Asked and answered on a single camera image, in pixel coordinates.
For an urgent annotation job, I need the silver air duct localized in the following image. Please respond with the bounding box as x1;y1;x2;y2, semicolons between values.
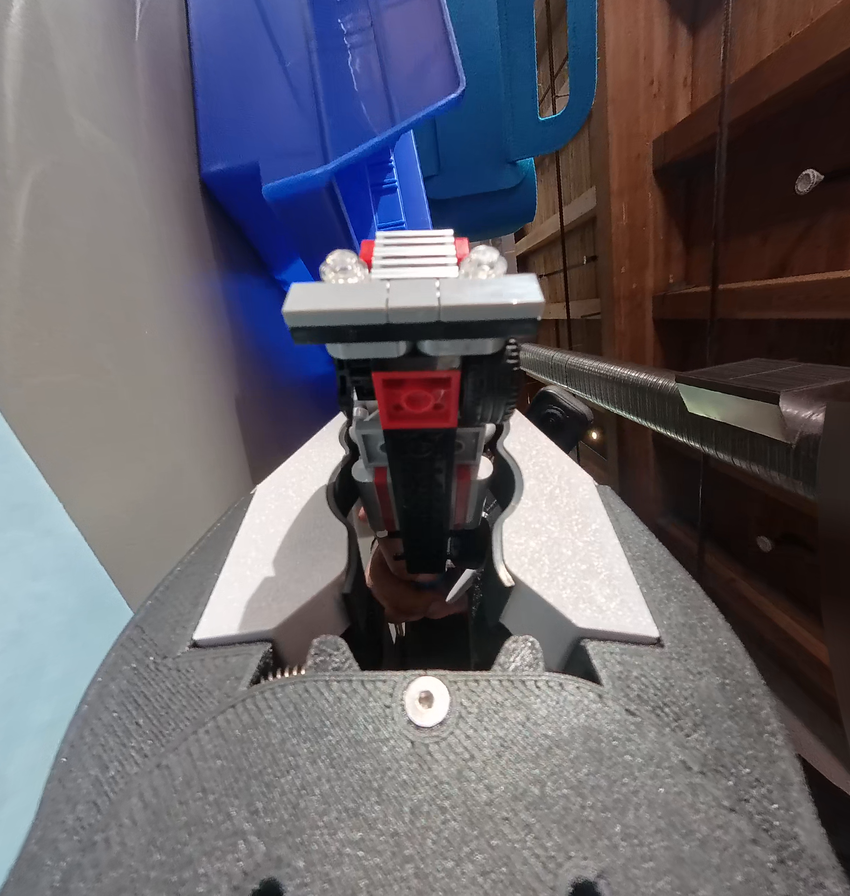
519;342;850;501

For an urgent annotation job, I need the blue plastic bin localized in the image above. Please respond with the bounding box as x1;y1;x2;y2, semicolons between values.
186;0;468;204
200;157;433;309

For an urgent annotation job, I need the light blue instruction booklet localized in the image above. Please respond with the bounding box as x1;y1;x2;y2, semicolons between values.
0;378;135;896

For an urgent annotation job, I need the teal plastic bin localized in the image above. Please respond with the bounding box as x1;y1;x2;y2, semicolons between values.
418;0;601;239

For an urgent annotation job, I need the black toy wheel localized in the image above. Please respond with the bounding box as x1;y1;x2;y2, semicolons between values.
470;342;523;427

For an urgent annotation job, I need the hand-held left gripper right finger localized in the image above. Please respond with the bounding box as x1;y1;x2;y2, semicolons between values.
491;413;662;673

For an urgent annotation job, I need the rectangular duct vent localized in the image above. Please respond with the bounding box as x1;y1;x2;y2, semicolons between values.
676;358;850;442

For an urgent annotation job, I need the person's right hand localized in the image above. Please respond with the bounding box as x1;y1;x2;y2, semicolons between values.
358;507;482;625

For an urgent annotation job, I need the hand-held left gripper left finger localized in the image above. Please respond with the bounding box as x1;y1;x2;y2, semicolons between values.
193;412;362;662

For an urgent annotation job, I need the toy brick vehicle model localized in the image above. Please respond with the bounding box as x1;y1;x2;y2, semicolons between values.
281;227;546;585

